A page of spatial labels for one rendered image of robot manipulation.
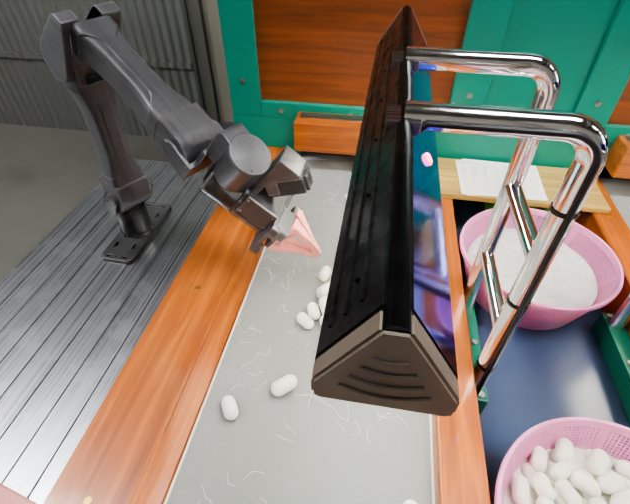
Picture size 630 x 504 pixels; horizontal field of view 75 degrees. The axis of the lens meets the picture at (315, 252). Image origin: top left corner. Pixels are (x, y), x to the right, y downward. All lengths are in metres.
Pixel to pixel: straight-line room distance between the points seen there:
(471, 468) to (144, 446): 0.38
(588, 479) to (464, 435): 0.15
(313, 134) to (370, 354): 0.78
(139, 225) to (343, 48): 0.57
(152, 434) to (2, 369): 0.36
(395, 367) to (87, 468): 0.44
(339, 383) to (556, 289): 0.64
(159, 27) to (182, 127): 2.05
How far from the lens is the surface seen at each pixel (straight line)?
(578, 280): 0.86
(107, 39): 0.70
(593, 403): 0.78
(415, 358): 0.21
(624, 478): 0.67
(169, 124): 0.61
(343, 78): 0.97
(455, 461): 0.55
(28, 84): 3.31
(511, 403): 0.72
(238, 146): 0.54
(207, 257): 0.75
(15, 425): 0.78
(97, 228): 1.06
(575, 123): 0.40
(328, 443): 0.57
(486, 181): 0.96
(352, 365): 0.22
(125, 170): 0.87
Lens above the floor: 1.26
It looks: 43 degrees down
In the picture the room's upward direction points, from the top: straight up
